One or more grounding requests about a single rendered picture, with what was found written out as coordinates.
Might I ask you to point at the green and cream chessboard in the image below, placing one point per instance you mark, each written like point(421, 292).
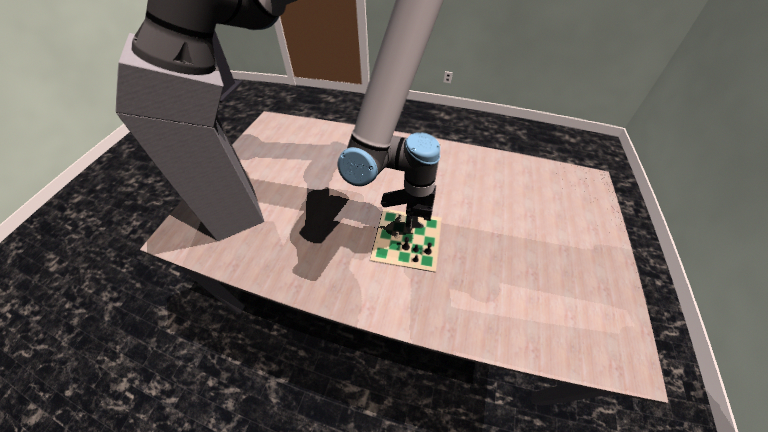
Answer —
point(388, 249)

